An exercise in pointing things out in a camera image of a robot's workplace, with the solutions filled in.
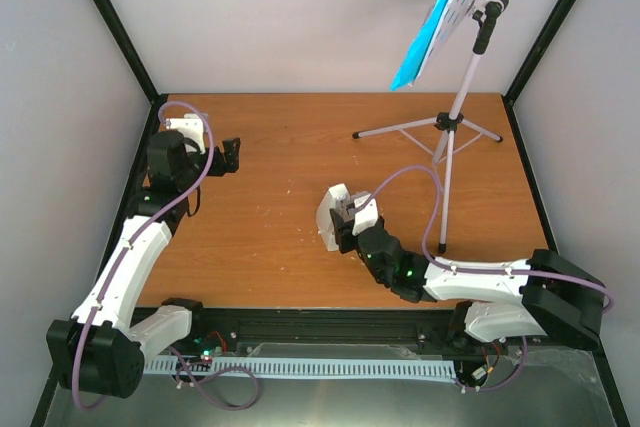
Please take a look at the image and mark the white metronome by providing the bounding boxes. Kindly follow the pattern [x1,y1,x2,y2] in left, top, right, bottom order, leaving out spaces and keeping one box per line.
[316,183,351,252]

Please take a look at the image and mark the white music stand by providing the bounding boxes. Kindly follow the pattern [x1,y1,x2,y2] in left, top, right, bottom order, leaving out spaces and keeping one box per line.
[352,0,509,254]

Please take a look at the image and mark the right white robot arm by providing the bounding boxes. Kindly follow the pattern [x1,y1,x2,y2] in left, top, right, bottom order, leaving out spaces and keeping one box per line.
[316,208,605,351]

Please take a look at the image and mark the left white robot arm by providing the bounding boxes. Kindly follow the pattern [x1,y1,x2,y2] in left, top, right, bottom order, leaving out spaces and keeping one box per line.
[46,114,241,404]

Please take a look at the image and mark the blue sheet music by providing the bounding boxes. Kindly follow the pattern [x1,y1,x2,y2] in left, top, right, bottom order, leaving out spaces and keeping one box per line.
[390,0,449,91]

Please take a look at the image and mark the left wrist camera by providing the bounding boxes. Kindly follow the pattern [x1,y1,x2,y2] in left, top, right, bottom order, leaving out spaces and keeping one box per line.
[164,113,207,154]

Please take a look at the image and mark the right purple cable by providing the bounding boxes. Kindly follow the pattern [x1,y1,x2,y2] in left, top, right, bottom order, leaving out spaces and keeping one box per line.
[359,163,615,394]

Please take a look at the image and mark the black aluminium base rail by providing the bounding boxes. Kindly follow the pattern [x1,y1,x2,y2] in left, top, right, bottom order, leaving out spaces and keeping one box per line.
[64,306,601,363]

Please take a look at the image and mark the light blue cable duct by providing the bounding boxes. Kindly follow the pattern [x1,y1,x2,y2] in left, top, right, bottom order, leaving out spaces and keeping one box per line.
[142,352,458,385]

